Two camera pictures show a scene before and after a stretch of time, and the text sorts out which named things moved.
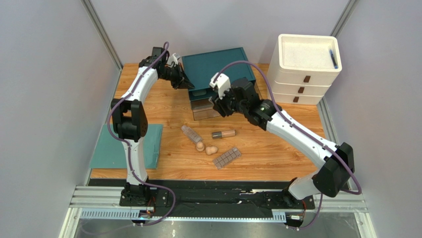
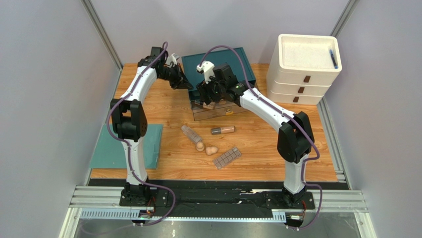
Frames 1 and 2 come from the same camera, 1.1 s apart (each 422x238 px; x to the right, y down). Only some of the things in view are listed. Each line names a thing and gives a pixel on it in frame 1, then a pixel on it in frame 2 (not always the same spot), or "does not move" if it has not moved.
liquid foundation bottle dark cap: (223, 134) → (216, 131)
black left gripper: (183, 81) does not move
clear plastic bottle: (191, 133) does not move
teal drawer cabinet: (199, 69) does not move
